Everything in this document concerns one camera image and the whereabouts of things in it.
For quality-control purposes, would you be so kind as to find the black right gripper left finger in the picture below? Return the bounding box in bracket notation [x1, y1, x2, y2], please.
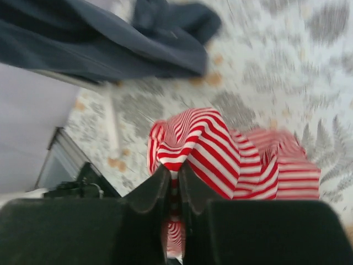
[1, 167, 171, 264]

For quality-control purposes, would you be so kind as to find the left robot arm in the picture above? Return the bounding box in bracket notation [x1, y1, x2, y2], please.
[1, 163, 171, 264]

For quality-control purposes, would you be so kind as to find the white clothes rack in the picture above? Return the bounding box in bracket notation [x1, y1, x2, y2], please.
[104, 82, 121, 159]

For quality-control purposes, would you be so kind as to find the red white striped tank top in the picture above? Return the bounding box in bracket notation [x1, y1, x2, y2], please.
[147, 108, 321, 258]

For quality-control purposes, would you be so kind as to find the floral patterned table mat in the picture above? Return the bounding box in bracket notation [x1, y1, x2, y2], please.
[66, 1, 352, 236]

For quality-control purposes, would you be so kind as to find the navy blue tank top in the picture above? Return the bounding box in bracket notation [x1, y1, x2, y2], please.
[1, 1, 221, 82]

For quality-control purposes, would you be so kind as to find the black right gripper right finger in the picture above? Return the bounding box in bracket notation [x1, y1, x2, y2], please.
[178, 163, 352, 264]

